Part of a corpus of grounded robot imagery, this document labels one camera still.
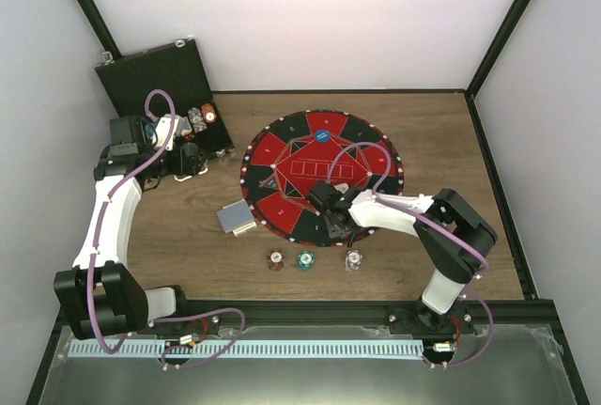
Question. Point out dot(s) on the blue backed card deck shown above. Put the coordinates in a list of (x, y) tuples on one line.
[(236, 218)]

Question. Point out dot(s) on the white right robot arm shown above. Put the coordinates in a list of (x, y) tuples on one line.
[(455, 237)]

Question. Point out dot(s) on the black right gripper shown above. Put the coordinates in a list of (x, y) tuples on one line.
[(334, 231)]

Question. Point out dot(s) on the boxed playing card deck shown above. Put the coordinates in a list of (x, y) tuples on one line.
[(183, 128)]

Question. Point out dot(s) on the red chip stack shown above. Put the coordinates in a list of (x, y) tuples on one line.
[(208, 113)]

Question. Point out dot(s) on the round red black poker mat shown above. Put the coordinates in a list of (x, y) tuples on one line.
[(284, 161)]

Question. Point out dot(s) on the light blue slotted strip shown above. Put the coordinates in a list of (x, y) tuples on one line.
[(395, 349)]

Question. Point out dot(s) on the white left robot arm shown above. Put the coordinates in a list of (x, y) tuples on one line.
[(98, 294)]

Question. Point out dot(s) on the brown chip stack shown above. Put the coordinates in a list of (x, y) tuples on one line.
[(275, 260)]

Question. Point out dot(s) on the green chip stack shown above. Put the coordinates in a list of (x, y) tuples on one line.
[(305, 261)]

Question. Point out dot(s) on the black mounting rail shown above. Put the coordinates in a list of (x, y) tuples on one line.
[(401, 317)]

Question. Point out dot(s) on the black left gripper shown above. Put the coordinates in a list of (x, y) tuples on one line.
[(193, 167)]

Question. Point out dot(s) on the blue purple chip stack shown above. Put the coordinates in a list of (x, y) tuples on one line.
[(353, 260)]

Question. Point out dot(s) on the chrome case handle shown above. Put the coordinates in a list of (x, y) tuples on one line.
[(193, 167)]

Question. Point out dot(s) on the blue small blind button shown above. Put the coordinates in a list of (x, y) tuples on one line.
[(322, 136)]

